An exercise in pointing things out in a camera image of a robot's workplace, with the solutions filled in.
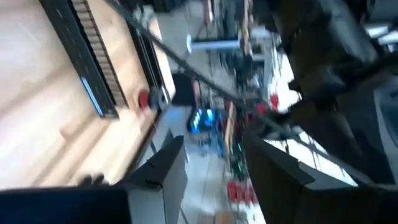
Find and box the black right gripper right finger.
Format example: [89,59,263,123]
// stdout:
[244,133,398,224]

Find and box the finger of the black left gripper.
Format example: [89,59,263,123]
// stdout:
[257,102,295,124]
[248,113,299,139]

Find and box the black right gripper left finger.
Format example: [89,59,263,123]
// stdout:
[0,134,188,224]

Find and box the black slotted cable raceway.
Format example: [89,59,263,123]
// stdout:
[39,0,129,119]

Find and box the blue lit screen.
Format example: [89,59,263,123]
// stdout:
[188,108,220,135]

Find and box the white tube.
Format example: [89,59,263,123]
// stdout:
[185,33,243,53]

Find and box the black tape roll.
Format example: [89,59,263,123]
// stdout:
[137,89,169,110]

